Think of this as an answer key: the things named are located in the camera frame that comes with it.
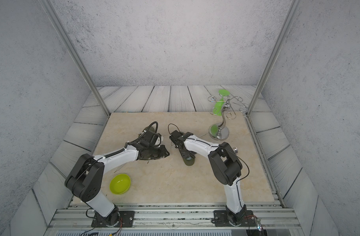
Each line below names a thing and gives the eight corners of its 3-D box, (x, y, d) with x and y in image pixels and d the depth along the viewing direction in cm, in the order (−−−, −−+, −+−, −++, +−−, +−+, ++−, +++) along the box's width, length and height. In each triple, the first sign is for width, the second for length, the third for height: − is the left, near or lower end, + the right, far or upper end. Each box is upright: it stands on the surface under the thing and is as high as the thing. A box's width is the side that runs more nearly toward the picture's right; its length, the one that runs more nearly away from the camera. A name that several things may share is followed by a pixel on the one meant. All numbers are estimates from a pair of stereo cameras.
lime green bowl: (110, 195, 83) (106, 192, 78) (115, 177, 89) (112, 173, 85) (129, 195, 83) (126, 192, 78) (133, 177, 89) (131, 173, 85)
